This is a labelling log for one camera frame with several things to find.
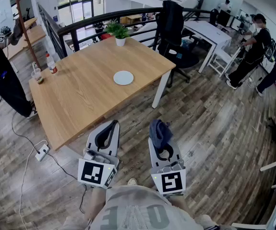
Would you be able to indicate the brown wooden coat rack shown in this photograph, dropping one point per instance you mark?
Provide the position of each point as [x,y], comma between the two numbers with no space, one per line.
[26,32]

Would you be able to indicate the green plant in white pot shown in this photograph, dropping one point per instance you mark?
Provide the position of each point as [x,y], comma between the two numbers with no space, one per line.
[119,31]

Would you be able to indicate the white power strip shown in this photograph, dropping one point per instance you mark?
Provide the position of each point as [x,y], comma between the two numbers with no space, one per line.
[42,152]

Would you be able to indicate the clear plastic bottle red label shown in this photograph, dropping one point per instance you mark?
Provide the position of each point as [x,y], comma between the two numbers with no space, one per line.
[51,65]

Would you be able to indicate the white desk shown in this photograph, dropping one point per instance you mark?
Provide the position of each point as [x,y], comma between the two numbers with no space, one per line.
[207,33]

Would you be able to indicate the person's right forearm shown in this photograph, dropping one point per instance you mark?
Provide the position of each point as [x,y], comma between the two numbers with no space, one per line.
[183,206]

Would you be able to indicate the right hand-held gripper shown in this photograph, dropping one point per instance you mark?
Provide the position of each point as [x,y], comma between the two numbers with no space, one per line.
[171,181]

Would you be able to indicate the person's grey lettered shirt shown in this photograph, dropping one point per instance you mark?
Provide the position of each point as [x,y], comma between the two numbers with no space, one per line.
[137,210]

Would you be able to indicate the person's left forearm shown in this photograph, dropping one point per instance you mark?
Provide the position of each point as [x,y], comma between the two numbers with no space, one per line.
[95,202]

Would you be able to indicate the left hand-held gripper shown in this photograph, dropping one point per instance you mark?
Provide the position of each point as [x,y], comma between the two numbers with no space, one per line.
[89,174]

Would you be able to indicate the black metal railing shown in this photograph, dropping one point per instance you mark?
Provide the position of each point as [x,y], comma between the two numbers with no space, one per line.
[85,24]

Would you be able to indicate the white wooden chair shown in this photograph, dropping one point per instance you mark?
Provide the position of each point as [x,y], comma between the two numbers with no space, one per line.
[224,56]

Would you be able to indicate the black office chair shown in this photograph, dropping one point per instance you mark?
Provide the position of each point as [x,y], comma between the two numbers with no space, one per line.
[171,32]

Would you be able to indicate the person's light shoe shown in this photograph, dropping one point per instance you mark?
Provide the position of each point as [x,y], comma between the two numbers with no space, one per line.
[132,181]

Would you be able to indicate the black computer monitor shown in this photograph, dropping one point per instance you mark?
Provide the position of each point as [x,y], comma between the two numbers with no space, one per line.
[224,18]

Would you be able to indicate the white table leg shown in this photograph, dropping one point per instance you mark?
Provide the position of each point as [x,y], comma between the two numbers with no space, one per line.
[161,90]

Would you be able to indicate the white round plate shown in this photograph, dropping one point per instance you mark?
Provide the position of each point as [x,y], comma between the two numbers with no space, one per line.
[123,77]

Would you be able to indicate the clear plastic cup with straw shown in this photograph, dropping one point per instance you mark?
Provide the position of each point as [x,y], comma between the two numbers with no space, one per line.
[38,77]

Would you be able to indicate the dark blue cloth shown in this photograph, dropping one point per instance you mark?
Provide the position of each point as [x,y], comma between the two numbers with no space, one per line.
[160,130]

